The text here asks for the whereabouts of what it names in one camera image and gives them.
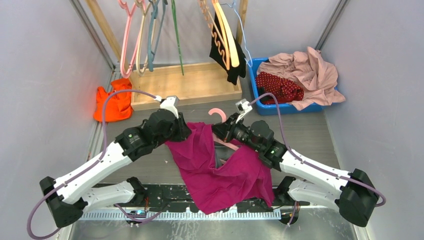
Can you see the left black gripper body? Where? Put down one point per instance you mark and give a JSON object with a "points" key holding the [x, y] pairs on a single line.
{"points": [[176, 133]]}

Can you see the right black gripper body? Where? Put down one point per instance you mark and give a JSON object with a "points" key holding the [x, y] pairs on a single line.
{"points": [[237, 131]]}

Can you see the magenta skirt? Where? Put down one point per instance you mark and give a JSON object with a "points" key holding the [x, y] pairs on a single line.
{"points": [[214, 188]]}

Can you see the light blue hanger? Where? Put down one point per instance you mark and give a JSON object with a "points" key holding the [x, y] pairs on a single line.
{"points": [[240, 32]]}

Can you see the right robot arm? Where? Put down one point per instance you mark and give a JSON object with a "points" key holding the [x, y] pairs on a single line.
{"points": [[352, 194]]}

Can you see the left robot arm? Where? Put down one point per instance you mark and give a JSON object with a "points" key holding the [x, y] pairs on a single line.
{"points": [[72, 195]]}

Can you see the wooden hanger rack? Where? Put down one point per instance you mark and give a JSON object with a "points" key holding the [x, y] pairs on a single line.
{"points": [[201, 82]]}

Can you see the teal blue hanger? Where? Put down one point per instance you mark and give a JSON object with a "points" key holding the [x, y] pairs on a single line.
{"points": [[154, 37]]}

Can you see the light wooden hanger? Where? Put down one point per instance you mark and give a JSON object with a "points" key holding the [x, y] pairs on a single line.
{"points": [[227, 33]]}

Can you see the green hanger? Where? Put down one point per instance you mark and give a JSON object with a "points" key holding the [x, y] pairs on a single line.
{"points": [[175, 23]]}

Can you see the cream hanger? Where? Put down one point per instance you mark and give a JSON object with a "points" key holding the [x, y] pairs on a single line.
{"points": [[140, 67]]}

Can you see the pink plastic hanger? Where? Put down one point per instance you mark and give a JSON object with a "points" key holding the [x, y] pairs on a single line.
{"points": [[130, 11]]}

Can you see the blue plastic bin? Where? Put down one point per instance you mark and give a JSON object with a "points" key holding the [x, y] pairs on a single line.
{"points": [[266, 106]]}

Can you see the orange garment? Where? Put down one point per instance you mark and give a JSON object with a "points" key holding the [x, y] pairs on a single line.
{"points": [[119, 106]]}

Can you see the red dotted garment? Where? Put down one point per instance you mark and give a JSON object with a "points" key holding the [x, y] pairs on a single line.
{"points": [[284, 90]]}

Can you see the pink garment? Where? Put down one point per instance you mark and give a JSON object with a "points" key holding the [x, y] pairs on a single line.
{"points": [[317, 77]]}

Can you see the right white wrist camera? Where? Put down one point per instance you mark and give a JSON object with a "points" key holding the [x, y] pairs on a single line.
{"points": [[243, 107]]}

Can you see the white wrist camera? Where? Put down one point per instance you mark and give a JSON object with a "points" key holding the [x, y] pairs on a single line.
{"points": [[243, 107], [170, 103]]}

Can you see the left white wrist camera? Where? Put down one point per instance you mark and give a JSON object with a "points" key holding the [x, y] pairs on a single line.
{"points": [[170, 103]]}

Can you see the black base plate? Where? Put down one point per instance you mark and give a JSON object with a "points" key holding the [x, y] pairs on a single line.
{"points": [[177, 199]]}

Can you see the aluminium rail frame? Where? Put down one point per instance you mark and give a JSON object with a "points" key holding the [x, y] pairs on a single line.
{"points": [[212, 215]]}

